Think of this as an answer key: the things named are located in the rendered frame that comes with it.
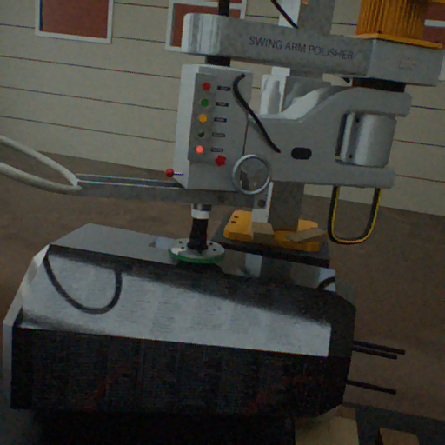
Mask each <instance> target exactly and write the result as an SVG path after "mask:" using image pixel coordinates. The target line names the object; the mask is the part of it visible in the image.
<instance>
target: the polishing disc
mask: <svg viewBox="0 0 445 445"><path fill-rule="evenodd" d="M179 241H182V244H180V243H179ZM210 242H212V241H210V240H207V244H206V245H203V246H201V247H197V246H194V245H193V244H190V243H189V238H180V239H176V240H174V241H172V242H171V244H170V245H169V253H170V254H171V255H172V256H173V257H175V258H177V259H180V260H183V261H186V262H198V263H210V262H219V261H221V260H222V259H224V257H225V250H224V248H223V247H222V246H221V245H219V244H217V242H212V245H209V243H210ZM181 247H183V248H184V249H185V250H182V251H178V255H177V254H175V253H173V252H172V249H180V248H181ZM213 249H215V250H216V251H213ZM199 251H202V254H200V253H199Z"/></svg>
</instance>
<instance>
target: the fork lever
mask: <svg viewBox="0 0 445 445"><path fill-rule="evenodd" d="M75 179H78V180H80V181H76V185H79V186H80V187H82V188H83V191H82V192H80V193H79V194H76V195H77V196H91V197H105V198H118V199H132V200H145V201H158V202H173V203H199V204H212V205H226V206H239V207H253V204H254V196H244V195H242V194H239V192H238V191H220V190H200V189H185V188H184V187H183V186H182V185H181V184H180V183H179V182H169V181H157V180H146V179H135V178H124V177H112V176H91V175H78V174H75ZM257 206H259V207H260V208H262V207H265V206H266V201H263V199H261V200H259V201H258V202H257Z"/></svg>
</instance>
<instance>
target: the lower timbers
mask: <svg viewBox="0 0 445 445"><path fill-rule="evenodd" d="M333 415H336V416H340V417H344V418H348V420H352V421H356V418H355V408H347V407H343V406H341V407H340V408H339V409H338V411H337V412H335V413H334V414H333ZM375 445H419V442H418V440H417V438H416V435H414V434H409V433H403V432H398V430H393V429H386V428H379V430H378V435H377V439H376V443H375Z"/></svg>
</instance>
